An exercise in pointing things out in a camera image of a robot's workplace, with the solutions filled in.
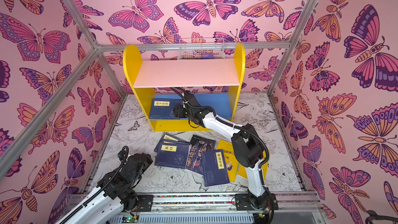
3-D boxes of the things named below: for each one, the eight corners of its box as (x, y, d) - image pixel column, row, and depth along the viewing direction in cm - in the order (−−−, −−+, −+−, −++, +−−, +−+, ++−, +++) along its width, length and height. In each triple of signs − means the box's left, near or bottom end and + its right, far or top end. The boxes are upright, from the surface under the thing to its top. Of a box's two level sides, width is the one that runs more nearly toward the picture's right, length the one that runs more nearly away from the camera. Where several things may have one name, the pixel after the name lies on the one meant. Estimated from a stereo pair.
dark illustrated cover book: (180, 168, 86) (179, 166, 84) (191, 136, 98) (191, 134, 96) (207, 175, 83) (207, 174, 81) (215, 142, 96) (215, 140, 93)
